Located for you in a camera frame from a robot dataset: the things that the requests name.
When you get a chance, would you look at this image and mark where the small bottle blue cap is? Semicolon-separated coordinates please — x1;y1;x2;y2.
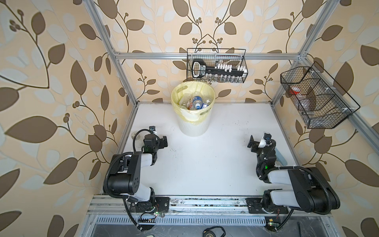
192;96;203;110

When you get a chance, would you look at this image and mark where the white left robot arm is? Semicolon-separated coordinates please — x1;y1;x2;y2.
103;126;170;213

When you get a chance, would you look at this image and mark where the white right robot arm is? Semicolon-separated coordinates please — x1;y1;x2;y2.
246;133;341;215

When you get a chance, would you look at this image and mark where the white bin yellow bag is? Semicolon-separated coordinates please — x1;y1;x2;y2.
171;81;216;137

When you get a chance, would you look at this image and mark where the light blue stapler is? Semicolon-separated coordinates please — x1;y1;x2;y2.
275;148;288;166

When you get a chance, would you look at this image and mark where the black round object bottom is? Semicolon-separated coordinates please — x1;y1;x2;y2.
202;226;227;237

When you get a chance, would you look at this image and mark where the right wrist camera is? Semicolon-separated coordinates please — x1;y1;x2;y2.
258;133;271;148

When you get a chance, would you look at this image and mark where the black wire basket right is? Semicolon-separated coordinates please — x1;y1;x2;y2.
280;61;361;129

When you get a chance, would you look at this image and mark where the black wire basket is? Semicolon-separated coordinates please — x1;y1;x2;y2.
280;61;361;129
187;47;248;84

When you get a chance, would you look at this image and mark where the black wire basket back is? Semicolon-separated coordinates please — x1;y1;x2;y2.
187;47;248;84

